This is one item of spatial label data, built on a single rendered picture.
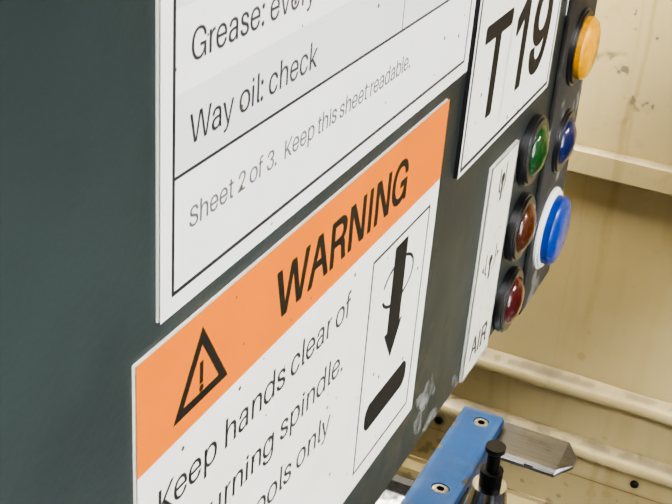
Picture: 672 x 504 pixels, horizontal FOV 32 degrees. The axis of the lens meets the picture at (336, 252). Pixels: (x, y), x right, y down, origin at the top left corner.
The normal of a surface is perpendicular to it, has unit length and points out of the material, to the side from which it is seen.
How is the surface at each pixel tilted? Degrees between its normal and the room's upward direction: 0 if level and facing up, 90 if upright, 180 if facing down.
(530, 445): 0
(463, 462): 0
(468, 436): 0
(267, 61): 90
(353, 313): 90
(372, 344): 90
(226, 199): 90
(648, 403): 29
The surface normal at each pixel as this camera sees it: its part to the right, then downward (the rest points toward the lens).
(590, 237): -0.42, 0.40
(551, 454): 0.07, -0.88
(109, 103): 0.90, 0.25
